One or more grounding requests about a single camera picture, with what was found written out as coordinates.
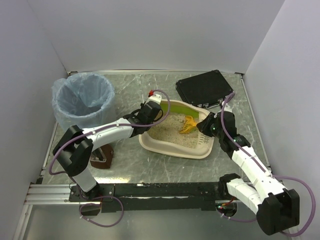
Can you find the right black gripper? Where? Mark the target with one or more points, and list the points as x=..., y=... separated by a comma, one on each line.
x=205, y=124

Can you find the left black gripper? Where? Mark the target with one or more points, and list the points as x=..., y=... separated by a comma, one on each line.
x=152, y=110

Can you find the orange litter scoop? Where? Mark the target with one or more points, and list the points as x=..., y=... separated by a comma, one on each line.
x=189, y=125

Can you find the beige green litter box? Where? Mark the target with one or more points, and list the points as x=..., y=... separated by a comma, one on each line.
x=165, y=138

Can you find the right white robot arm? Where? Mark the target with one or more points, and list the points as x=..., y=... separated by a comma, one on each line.
x=276, y=208

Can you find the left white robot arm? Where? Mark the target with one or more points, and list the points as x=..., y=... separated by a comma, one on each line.
x=74, y=149

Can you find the black hard case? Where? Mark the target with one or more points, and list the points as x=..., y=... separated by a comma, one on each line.
x=204, y=90

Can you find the trash bin with blue bag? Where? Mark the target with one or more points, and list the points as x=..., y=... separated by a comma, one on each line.
x=85, y=99

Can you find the brown leather holder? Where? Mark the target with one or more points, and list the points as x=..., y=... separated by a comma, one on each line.
x=102, y=157

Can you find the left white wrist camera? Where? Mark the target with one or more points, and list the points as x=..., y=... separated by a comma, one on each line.
x=154, y=97

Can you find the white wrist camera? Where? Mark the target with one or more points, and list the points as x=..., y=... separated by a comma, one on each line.
x=154, y=97
x=225, y=107

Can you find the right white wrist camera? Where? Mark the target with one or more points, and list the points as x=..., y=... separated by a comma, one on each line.
x=225, y=107

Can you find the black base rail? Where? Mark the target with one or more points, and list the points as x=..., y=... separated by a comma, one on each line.
x=153, y=196

